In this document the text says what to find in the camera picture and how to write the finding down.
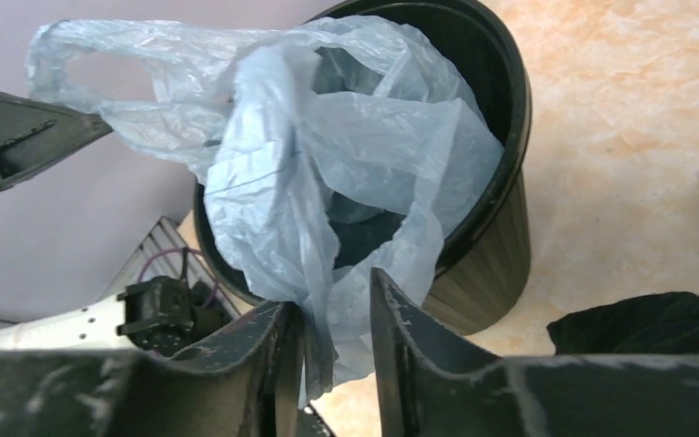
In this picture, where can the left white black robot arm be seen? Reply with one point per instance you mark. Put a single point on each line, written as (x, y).
(163, 299)

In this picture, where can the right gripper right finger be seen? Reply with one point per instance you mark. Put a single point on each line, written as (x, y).
(433, 382)

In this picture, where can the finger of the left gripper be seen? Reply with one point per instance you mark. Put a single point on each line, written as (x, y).
(35, 136)

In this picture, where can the light blue plastic trash bag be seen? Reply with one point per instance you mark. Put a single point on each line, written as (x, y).
(327, 150)

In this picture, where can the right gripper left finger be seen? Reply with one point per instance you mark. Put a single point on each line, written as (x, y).
(242, 380)

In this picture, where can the black printed t-shirt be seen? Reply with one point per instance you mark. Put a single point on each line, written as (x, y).
(665, 323)

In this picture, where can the black plastic trash bin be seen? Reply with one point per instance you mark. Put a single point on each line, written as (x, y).
(485, 262)

